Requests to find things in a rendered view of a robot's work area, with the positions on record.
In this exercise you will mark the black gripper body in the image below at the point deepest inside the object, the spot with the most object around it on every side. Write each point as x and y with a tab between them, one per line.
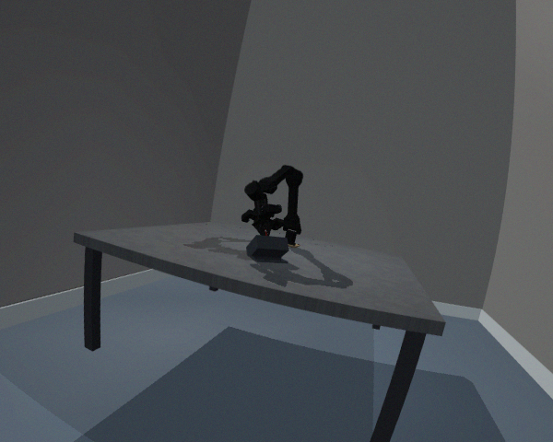
255	215

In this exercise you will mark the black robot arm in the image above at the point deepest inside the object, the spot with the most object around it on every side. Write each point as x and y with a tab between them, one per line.
255	190

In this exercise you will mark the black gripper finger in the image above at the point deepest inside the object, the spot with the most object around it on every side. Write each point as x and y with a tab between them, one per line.
269	226
260	226

